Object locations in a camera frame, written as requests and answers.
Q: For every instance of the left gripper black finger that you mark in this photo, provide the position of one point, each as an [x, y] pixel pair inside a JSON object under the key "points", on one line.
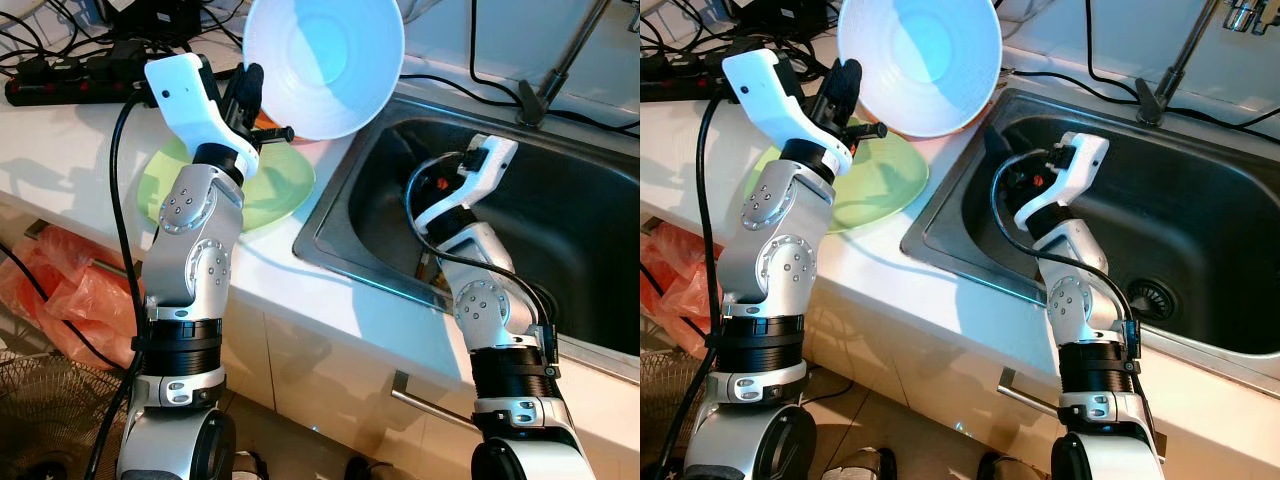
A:
{"points": [[275, 134], [248, 90], [842, 88], [868, 130]]}

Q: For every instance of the light green plate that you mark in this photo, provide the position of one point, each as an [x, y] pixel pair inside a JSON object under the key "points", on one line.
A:
{"points": [[280, 190], [885, 185]]}

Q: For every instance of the white bowl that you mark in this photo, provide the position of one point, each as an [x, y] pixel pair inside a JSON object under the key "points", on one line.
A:
{"points": [[920, 65], [330, 70]]}

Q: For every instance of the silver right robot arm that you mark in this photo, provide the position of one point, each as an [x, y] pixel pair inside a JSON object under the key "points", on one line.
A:
{"points": [[1085, 310], [490, 310]]}

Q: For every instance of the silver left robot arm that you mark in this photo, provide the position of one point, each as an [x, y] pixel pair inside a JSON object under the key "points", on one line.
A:
{"points": [[775, 270], [190, 270]]}

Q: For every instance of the black labelled adapter box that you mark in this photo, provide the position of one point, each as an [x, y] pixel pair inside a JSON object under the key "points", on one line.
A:
{"points": [[780, 15], [155, 18]]}

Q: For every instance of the stainless steel sink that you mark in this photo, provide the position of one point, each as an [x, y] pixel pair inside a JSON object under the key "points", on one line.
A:
{"points": [[590, 210], [1210, 200]]}

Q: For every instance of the black power strip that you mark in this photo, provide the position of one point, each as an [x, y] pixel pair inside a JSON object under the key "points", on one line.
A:
{"points": [[60, 85], [685, 78]]}

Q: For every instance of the grey chrome faucet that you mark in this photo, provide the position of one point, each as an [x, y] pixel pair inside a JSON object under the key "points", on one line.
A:
{"points": [[560, 65], [1180, 65]]}

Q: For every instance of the metal sink drain strainer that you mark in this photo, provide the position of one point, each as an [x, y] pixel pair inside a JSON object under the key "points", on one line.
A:
{"points": [[1148, 298]]}

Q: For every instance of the red plastic bag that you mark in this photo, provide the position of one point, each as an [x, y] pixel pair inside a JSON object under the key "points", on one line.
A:
{"points": [[675, 300], [70, 305]]}

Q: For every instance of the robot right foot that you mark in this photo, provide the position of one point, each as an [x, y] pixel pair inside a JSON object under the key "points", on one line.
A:
{"points": [[1008, 468], [370, 470]]}

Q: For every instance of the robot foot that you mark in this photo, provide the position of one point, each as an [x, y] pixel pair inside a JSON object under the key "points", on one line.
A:
{"points": [[865, 466], [248, 468], [1008, 468], [370, 470]]}

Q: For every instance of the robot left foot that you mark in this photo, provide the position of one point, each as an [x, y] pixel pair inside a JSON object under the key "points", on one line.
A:
{"points": [[865, 466], [248, 468]]}

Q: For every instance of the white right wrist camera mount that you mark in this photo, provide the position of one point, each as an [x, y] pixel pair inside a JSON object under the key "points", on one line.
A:
{"points": [[1075, 170], [480, 175]]}

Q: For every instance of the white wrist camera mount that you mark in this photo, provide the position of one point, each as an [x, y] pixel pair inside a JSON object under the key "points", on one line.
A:
{"points": [[190, 100], [770, 95], [480, 175], [1075, 170]]}

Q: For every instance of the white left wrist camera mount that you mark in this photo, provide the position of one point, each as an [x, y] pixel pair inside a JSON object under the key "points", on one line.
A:
{"points": [[770, 95], [190, 100]]}

